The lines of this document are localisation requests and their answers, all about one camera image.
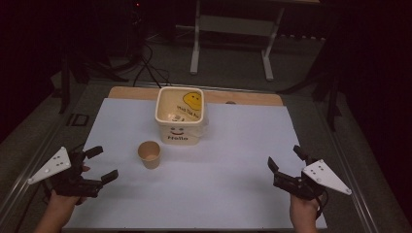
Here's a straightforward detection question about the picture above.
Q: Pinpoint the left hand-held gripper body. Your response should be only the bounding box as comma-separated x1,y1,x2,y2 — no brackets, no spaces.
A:
26,146,104,199

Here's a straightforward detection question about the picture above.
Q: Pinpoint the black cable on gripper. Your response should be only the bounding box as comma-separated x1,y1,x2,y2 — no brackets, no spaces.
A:
313,188,329,221

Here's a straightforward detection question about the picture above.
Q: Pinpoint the cream square bin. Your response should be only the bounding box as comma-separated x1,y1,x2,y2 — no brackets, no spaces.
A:
154,85,209,147

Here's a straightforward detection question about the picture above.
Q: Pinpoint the brown paper cup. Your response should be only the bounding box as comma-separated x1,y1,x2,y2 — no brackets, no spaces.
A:
137,140,162,170

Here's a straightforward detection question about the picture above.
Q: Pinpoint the person's right hand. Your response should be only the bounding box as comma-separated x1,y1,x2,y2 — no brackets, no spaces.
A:
289,192,323,229

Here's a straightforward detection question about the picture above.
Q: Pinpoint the black floor socket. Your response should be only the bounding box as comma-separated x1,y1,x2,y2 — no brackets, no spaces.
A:
66,113,90,127

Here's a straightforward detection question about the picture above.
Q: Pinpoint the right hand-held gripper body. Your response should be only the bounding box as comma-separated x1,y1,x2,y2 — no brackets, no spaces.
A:
272,158,353,201

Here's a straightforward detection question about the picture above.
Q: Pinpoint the white table mat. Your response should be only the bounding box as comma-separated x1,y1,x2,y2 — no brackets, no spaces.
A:
62,97,328,231

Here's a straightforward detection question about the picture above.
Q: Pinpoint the black metal stand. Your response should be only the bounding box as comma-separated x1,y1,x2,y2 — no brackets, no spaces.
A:
51,48,130,115

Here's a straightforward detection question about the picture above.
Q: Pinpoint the person's left hand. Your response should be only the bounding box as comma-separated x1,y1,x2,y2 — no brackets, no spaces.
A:
48,164,91,217

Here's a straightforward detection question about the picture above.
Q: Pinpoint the white metal table frame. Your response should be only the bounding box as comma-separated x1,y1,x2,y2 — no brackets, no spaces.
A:
189,0,322,83

